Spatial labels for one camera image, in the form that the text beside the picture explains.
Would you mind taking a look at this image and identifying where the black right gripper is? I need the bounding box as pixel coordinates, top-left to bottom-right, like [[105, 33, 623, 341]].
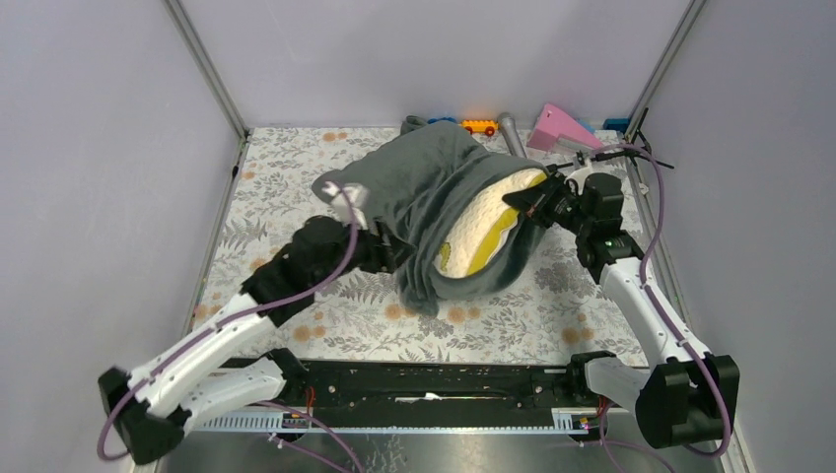
[[503, 171, 592, 237]]

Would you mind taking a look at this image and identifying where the grey microphone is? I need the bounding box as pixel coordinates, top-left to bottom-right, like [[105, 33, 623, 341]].
[[497, 112, 527, 159]]

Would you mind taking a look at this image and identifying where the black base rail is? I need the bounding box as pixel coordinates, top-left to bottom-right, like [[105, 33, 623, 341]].
[[244, 359, 608, 430]]

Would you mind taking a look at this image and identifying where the floral patterned table mat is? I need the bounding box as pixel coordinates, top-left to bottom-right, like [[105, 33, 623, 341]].
[[193, 128, 647, 368]]

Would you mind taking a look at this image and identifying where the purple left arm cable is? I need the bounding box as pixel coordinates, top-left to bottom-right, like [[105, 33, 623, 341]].
[[96, 183, 362, 462]]

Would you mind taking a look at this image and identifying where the black mini tripod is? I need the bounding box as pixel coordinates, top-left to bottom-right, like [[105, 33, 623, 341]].
[[555, 107, 675, 172]]

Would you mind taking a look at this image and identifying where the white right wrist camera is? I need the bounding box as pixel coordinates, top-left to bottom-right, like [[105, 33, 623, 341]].
[[566, 155, 594, 195]]

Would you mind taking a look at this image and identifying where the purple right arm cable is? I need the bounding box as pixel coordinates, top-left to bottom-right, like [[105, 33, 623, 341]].
[[574, 144, 734, 458]]

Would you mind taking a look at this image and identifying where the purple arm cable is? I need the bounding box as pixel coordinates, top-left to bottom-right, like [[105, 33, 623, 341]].
[[574, 144, 734, 458], [96, 183, 362, 462]]

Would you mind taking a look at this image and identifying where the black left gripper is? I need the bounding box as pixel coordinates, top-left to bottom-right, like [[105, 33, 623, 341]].
[[312, 213, 416, 290]]

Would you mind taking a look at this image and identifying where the yellow toy wagon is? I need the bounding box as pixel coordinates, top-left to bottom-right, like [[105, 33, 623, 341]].
[[460, 120, 499, 137]]

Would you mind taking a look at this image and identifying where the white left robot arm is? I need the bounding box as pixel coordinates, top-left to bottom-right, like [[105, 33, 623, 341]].
[[97, 216, 415, 465]]

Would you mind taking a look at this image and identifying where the white and yellow pillow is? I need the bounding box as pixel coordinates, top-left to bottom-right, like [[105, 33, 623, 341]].
[[434, 168, 546, 279]]

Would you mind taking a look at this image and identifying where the blue toy car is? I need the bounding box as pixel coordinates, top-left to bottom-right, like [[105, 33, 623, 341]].
[[427, 116, 457, 124]]

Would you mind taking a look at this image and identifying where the zebra and grey pillowcase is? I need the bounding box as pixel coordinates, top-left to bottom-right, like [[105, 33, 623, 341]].
[[312, 115, 545, 316]]

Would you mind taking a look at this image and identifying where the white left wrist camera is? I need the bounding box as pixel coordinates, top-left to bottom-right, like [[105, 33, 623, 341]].
[[322, 181, 369, 229]]

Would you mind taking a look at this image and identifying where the pink wedge block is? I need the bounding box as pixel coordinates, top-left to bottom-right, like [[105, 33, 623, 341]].
[[526, 103, 603, 152]]

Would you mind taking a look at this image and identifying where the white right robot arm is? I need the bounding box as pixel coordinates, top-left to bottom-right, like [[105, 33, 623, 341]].
[[503, 172, 740, 456]]

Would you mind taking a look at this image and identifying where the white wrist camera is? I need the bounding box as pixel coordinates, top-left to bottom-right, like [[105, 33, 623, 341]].
[[322, 181, 369, 229], [566, 155, 594, 195]]

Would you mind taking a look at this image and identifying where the blue block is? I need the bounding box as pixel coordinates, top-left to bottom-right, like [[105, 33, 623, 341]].
[[602, 117, 631, 134]]

